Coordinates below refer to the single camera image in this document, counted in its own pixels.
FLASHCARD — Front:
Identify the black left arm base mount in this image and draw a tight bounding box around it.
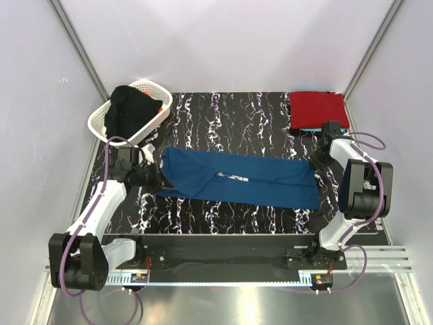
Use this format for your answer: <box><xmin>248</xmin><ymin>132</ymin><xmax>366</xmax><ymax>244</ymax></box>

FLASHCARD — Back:
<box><xmin>116</xmin><ymin>245</ymin><xmax>168</xmax><ymax>270</ymax></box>

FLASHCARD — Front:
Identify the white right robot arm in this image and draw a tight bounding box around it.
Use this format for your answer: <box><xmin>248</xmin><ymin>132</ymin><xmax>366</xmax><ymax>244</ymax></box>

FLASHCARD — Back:
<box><xmin>307</xmin><ymin>121</ymin><xmax>393</xmax><ymax>269</ymax></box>

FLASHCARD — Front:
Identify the red folded t shirt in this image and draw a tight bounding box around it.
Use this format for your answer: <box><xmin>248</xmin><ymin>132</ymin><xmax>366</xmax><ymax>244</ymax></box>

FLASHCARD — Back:
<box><xmin>289</xmin><ymin>91</ymin><xmax>350</xmax><ymax>129</ymax></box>

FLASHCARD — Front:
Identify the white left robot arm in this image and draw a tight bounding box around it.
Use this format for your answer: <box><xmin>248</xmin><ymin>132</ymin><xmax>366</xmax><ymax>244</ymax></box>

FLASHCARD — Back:
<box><xmin>48</xmin><ymin>144</ymin><xmax>170</xmax><ymax>297</ymax></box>

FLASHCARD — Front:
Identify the white plastic laundry basket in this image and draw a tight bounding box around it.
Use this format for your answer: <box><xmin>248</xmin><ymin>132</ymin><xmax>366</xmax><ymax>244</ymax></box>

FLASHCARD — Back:
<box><xmin>87</xmin><ymin>79</ymin><xmax>173</xmax><ymax>148</ymax></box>

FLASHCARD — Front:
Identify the aluminium frame rail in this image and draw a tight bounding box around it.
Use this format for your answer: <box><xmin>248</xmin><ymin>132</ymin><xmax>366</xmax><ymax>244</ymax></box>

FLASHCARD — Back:
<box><xmin>45</xmin><ymin>245</ymin><xmax>412</xmax><ymax>272</ymax></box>

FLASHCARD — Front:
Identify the black t shirt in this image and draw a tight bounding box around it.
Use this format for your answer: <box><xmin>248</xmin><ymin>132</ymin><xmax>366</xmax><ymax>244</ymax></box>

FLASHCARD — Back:
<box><xmin>104</xmin><ymin>85</ymin><xmax>157</xmax><ymax>139</ymax></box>

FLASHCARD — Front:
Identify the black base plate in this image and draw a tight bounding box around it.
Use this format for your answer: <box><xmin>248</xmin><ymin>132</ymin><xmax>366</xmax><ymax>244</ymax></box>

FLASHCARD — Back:
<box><xmin>107</xmin><ymin>233</ymin><xmax>342</xmax><ymax>284</ymax></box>

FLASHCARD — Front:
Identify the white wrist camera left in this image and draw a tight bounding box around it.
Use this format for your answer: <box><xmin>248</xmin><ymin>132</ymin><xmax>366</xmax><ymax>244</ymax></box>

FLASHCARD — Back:
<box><xmin>139</xmin><ymin>144</ymin><xmax>155</xmax><ymax>164</ymax></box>

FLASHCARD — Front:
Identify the teal folded t shirt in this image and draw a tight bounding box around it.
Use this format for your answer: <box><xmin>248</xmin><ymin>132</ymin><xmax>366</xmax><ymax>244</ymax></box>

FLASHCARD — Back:
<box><xmin>300</xmin><ymin>128</ymin><xmax>348</xmax><ymax>133</ymax></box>

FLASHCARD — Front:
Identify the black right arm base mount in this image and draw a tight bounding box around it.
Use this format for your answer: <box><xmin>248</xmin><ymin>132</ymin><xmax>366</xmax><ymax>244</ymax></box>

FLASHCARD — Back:
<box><xmin>283</xmin><ymin>242</ymin><xmax>347</xmax><ymax>273</ymax></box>

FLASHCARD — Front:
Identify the blue printed t shirt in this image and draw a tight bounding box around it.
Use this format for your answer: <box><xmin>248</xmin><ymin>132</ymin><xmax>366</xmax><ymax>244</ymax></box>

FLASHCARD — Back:
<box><xmin>159</xmin><ymin>147</ymin><xmax>319</xmax><ymax>210</ymax></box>

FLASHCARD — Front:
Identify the orange t shirt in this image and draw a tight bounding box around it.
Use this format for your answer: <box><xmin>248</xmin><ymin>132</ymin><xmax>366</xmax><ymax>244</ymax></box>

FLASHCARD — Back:
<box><xmin>143</xmin><ymin>91</ymin><xmax>163</xmax><ymax>114</ymax></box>

